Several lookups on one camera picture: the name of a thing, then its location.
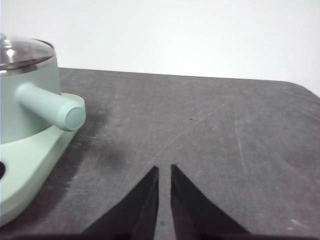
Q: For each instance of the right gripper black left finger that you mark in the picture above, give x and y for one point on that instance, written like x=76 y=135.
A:
x=140 y=212

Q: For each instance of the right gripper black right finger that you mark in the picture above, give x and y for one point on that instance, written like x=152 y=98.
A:
x=192 y=215

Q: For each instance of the glass lid with green knob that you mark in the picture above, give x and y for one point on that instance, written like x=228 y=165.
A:
x=25 y=50

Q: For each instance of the mint green breakfast machine base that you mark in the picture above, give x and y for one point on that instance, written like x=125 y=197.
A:
x=25 y=162

